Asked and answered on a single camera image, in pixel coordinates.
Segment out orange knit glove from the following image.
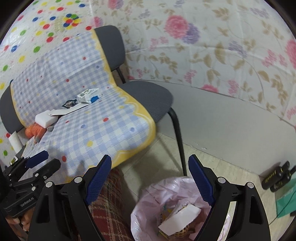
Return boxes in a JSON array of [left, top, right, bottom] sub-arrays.
[[25, 123, 47, 143]]

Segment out white foam sponge block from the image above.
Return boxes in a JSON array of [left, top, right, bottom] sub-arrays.
[[35, 110, 58, 128]]

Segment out person's left hand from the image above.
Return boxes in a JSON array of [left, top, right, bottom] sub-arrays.
[[6, 208, 35, 232]]

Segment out white paper cup stack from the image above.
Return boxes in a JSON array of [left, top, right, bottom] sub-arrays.
[[9, 132, 23, 154]]

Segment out green bag on floor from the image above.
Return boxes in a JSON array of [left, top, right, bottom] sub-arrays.
[[276, 186, 295, 218]]

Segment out plaid red rug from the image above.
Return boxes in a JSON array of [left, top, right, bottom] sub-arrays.
[[89, 168, 133, 241]]

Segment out white paper sheet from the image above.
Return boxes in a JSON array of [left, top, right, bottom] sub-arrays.
[[48, 103, 90, 116]]

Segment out blue checkered plastic cloth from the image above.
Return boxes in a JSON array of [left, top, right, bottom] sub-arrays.
[[11, 31, 156, 184]]

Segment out small dark snack wrapper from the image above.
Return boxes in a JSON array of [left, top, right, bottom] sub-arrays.
[[62, 99, 77, 109]]

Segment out white paper in bin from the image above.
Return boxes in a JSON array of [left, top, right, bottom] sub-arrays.
[[159, 204, 201, 236]]

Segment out white green milk carton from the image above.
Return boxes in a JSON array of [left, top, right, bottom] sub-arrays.
[[76, 88, 102, 103]]

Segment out grey office chair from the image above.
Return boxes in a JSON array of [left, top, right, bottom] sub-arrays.
[[0, 25, 188, 176]]

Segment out black bottle near wall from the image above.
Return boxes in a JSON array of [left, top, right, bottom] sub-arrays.
[[261, 161, 290, 190]]

